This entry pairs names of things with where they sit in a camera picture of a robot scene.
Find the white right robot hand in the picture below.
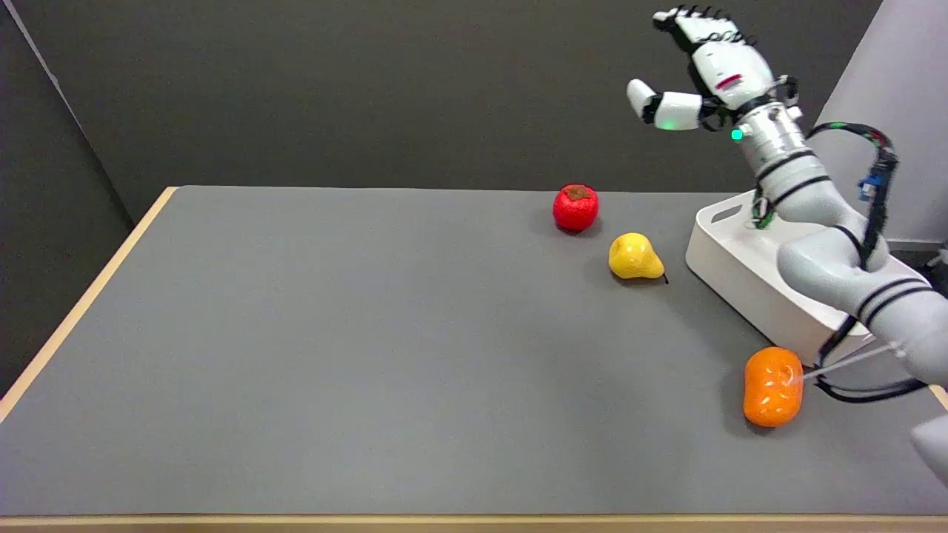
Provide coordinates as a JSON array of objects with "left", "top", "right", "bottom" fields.
[{"left": 627, "top": 6, "right": 778, "bottom": 133}]

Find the white plastic tray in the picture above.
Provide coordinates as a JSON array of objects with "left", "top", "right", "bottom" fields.
[{"left": 685, "top": 190, "right": 932, "bottom": 363}]

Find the yellow pear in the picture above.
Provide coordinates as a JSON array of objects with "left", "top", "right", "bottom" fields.
[{"left": 608, "top": 232, "right": 670, "bottom": 285}]

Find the orange bell pepper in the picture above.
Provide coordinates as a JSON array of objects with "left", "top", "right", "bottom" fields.
[{"left": 742, "top": 346, "right": 805, "bottom": 429}]

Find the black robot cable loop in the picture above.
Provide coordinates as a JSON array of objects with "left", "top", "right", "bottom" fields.
[{"left": 806, "top": 122, "right": 930, "bottom": 403}]

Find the white cable zip tie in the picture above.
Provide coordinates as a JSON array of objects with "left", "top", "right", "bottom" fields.
[{"left": 801, "top": 342, "right": 906, "bottom": 381}]

